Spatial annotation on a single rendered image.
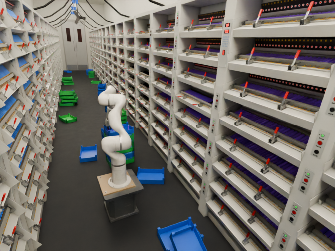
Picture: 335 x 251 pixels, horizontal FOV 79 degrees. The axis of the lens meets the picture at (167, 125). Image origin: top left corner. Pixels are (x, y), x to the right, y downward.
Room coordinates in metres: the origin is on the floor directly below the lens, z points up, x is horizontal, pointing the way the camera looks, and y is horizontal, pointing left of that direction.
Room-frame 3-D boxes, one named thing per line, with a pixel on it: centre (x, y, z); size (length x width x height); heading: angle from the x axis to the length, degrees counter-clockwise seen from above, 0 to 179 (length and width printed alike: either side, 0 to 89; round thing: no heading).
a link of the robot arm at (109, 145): (1.41, 0.42, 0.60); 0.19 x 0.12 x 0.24; 110
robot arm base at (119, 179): (1.42, 0.39, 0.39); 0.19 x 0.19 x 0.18
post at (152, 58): (2.71, 0.17, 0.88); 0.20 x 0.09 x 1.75; 116
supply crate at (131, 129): (2.19, 0.57, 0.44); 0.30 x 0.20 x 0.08; 122
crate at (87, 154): (2.28, 1.00, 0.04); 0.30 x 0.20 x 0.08; 19
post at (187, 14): (2.08, -0.13, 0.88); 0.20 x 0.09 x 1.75; 116
